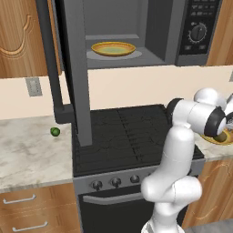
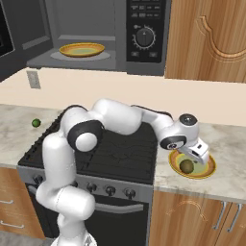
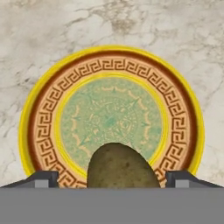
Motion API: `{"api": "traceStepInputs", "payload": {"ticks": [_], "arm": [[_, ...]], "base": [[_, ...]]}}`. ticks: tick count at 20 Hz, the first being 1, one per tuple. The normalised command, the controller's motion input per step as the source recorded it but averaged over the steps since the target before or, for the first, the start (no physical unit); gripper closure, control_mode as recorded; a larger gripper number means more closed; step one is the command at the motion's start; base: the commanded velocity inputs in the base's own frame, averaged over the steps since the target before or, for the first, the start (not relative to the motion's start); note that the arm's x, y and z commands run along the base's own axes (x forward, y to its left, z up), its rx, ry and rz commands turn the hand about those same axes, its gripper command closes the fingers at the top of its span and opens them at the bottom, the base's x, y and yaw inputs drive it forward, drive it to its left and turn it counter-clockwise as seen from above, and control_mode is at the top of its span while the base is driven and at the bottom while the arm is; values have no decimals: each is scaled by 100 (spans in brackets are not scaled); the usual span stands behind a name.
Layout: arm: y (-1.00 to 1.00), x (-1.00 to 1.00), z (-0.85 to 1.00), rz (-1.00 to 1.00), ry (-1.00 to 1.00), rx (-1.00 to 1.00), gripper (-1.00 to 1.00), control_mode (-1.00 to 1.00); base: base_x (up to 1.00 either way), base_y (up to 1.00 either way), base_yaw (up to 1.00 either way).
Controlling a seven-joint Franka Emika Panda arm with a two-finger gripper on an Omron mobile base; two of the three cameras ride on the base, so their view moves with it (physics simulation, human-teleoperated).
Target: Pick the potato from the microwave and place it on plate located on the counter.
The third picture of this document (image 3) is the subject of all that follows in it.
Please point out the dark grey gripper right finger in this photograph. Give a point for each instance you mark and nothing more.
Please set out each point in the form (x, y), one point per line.
(180, 178)

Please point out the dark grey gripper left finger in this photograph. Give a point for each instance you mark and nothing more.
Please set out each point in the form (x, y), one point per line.
(43, 178)

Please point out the brown potato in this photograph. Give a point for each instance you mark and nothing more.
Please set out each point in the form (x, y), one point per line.
(122, 167)

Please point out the yellow rimmed patterned plate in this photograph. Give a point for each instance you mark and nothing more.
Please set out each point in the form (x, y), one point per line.
(110, 116)

